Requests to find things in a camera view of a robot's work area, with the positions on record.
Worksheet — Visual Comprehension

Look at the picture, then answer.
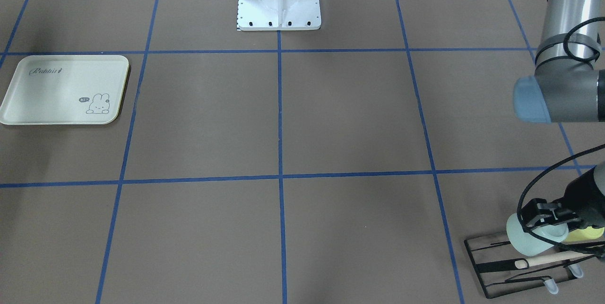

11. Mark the cream rabbit tray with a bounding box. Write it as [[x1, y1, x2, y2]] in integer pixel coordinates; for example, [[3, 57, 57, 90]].
[[1, 55, 130, 126]]

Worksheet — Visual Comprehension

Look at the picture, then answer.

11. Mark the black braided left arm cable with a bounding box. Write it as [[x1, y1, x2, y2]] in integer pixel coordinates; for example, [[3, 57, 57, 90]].
[[518, 142, 605, 243]]

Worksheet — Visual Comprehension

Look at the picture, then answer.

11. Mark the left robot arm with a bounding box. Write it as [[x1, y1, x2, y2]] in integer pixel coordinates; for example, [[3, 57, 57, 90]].
[[513, 0, 604, 123]]

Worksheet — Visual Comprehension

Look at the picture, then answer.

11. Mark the black wire cup rack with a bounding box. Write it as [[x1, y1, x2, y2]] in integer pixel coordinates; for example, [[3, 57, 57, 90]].
[[463, 232, 596, 300]]

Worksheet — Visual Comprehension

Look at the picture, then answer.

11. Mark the wooden rack handle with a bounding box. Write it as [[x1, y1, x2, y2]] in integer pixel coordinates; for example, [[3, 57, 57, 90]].
[[513, 251, 595, 269]]

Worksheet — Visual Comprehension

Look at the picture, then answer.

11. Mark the yellow cup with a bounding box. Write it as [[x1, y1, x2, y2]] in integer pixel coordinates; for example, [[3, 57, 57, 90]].
[[564, 227, 605, 243]]

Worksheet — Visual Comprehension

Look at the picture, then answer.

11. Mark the mint green cup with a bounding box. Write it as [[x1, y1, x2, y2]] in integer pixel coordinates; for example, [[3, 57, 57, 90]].
[[506, 214, 569, 257]]

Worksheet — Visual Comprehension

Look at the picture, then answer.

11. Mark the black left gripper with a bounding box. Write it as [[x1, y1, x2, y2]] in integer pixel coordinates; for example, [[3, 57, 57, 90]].
[[517, 165, 605, 229]]

